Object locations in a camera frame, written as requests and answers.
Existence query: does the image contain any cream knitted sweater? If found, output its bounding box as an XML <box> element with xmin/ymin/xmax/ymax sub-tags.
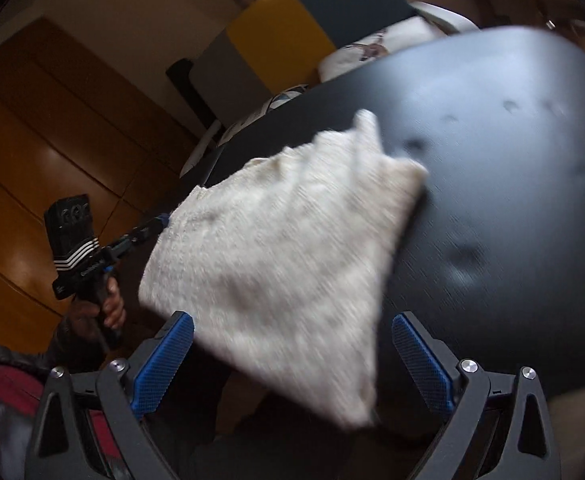
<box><xmin>138</xmin><ymin>110</ymin><xmax>428</xmax><ymax>430</ymax></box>

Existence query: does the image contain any person's left hand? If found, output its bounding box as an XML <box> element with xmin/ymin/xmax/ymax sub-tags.
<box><xmin>67</xmin><ymin>276</ymin><xmax>126</xmax><ymax>339</ymax></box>

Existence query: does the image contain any person in red jacket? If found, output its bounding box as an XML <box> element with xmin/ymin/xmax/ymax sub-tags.
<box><xmin>0</xmin><ymin>318</ymin><xmax>106</xmax><ymax>479</ymax></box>

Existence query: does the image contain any blue triangle pattern pillow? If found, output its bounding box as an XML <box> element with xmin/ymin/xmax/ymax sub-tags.
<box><xmin>219</xmin><ymin>84</ymin><xmax>309</xmax><ymax>146</ymax></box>

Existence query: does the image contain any grey yellow blue sofa chair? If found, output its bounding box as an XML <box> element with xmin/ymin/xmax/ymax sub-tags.
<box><xmin>166</xmin><ymin>0</ymin><xmax>478</xmax><ymax>172</ymax></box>

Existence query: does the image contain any deer print pillow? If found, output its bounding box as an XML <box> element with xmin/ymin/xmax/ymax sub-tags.
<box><xmin>317</xmin><ymin>16</ymin><xmax>444</xmax><ymax>82</ymax></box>

